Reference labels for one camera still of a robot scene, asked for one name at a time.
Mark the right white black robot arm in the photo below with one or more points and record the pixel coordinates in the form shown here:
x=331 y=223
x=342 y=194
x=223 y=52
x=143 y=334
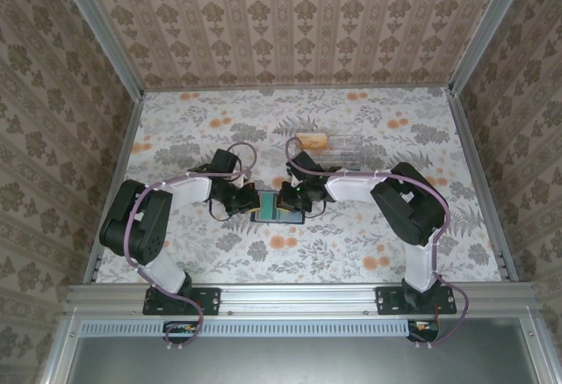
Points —
x=412 y=212

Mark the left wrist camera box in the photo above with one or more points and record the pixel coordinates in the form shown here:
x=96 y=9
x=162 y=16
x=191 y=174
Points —
x=244 y=178

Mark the navy card holder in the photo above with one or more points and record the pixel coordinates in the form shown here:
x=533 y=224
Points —
x=281 y=220

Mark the aluminium frame post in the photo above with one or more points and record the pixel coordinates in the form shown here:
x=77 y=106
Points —
x=98 y=28
x=489 y=28

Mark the aluminium cross rail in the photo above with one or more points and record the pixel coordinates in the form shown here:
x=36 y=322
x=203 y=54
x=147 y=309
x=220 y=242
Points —
x=298 y=298

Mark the gold card with stripe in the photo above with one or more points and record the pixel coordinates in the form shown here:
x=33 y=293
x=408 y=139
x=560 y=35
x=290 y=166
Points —
x=311 y=141

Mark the grey metal sheet panel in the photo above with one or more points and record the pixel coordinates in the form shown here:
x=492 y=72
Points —
x=298 y=362

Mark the aluminium table rail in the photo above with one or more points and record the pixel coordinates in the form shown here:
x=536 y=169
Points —
x=125 y=155
x=472 y=155

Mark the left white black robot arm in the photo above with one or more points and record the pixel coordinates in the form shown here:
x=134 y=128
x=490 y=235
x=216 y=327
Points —
x=136 y=226

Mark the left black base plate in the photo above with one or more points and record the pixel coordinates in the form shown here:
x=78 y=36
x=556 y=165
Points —
x=206 y=300

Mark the right aluminium table rail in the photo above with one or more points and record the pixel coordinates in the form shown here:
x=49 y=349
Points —
x=472 y=155

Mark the left black connector board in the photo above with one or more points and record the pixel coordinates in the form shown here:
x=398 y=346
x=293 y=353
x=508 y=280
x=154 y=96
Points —
x=181 y=329

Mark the clear acrylic card organizer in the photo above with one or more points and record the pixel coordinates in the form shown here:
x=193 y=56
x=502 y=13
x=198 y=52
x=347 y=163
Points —
x=347 y=147

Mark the right black connector board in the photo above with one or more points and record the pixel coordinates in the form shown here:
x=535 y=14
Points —
x=425 y=328

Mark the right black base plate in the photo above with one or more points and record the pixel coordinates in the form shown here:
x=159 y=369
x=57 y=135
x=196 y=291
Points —
x=388 y=300

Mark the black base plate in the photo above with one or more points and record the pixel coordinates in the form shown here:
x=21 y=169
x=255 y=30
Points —
x=388 y=300
x=206 y=300

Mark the right aluminium frame post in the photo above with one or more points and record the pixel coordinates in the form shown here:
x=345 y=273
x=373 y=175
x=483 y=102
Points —
x=489 y=28

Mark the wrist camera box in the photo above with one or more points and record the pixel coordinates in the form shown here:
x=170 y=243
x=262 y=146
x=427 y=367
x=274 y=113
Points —
x=288 y=181
x=244 y=178

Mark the black connector board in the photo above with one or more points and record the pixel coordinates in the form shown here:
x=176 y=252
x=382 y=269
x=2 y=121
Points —
x=425 y=328
x=181 y=329

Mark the left aluminium frame post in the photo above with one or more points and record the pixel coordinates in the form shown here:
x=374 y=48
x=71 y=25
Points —
x=98 y=28

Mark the left aluminium table rail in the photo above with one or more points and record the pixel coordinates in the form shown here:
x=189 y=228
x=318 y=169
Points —
x=125 y=155

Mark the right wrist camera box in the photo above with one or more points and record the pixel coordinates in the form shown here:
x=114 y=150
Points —
x=288 y=181

